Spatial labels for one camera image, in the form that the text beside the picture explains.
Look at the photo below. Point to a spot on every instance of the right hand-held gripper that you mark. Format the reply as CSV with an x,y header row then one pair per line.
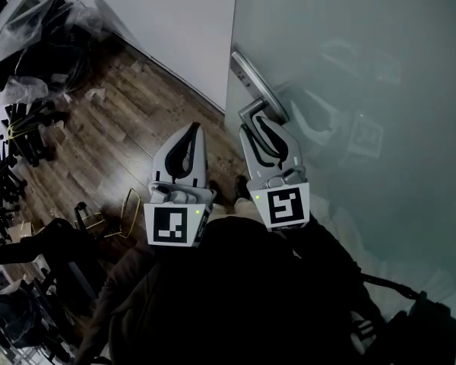
x,y
285,205

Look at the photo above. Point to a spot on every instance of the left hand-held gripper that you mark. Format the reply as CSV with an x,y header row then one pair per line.
x,y
171,224

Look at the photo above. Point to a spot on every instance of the frosted glass door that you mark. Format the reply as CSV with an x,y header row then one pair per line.
x,y
365,51

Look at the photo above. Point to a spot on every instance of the black shoulder bag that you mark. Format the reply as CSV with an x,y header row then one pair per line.
x,y
429,329

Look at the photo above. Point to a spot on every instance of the person's right forearm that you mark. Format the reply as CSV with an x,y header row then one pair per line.
x,y
327,253

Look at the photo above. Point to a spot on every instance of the person's left forearm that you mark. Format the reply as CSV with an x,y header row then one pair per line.
x,y
125,276

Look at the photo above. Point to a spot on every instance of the person's right black shoe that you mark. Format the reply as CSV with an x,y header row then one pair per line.
x,y
242,186

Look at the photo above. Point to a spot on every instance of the person's black shoe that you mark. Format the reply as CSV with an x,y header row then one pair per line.
x,y
242,186
214,188

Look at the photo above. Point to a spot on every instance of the person's left black shoe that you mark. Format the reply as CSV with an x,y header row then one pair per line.
x,y
214,188

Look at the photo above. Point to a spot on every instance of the person's beige trousers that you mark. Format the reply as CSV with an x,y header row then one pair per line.
x,y
243,208

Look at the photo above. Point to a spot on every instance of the clear plastic scrap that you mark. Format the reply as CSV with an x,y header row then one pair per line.
x,y
95,94
137,67

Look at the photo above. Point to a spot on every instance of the person's dark jacket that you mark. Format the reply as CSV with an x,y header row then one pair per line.
x,y
232,299

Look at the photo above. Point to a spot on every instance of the brown cardboard piece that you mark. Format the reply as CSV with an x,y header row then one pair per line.
x,y
23,229

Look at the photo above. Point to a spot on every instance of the stack of black chair bases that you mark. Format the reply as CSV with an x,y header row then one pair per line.
x,y
7,158

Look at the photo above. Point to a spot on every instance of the pile of plastic-wrapped furniture parts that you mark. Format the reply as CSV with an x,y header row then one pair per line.
x,y
42,29

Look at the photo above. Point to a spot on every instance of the plastic-wrapped office chair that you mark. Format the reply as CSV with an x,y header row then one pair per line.
x,y
15,314

